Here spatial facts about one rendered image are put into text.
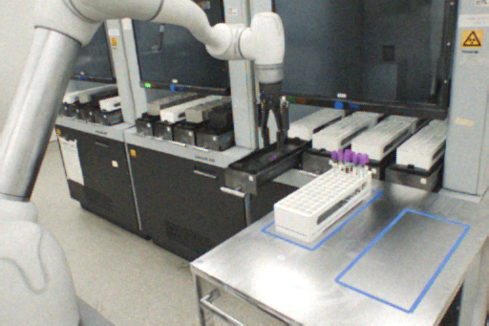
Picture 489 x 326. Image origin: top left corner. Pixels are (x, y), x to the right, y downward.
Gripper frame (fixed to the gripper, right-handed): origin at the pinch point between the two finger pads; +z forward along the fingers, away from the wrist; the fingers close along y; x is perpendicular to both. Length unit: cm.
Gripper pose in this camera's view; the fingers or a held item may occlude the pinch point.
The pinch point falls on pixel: (272, 141)
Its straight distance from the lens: 139.2
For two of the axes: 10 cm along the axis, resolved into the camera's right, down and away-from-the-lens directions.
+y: -7.6, -1.5, 6.3
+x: -6.5, 2.9, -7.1
